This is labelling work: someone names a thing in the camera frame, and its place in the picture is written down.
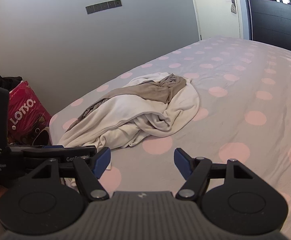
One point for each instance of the black cloth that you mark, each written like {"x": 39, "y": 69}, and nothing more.
{"x": 6, "y": 82}

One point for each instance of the polka dot bed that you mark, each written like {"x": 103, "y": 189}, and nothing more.
{"x": 235, "y": 105}

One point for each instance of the white garment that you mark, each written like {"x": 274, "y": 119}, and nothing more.
{"x": 125, "y": 115}

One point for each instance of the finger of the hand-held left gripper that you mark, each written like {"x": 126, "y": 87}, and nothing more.
{"x": 78, "y": 153}

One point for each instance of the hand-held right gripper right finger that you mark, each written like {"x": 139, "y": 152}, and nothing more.
{"x": 181, "y": 162}

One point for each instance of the white door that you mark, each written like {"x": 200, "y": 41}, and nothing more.
{"x": 210, "y": 5}

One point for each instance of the dark sliding wardrobe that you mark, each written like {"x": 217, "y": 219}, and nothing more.
{"x": 268, "y": 22}

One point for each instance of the grey wall switch panel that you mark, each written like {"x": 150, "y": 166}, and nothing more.
{"x": 103, "y": 6}

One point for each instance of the taupe long sleeve shirt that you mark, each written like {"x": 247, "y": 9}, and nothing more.
{"x": 150, "y": 90}

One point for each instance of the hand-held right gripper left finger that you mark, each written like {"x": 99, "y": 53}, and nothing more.
{"x": 102, "y": 162}

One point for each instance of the red printed bag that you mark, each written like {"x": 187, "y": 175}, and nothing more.
{"x": 28, "y": 110}

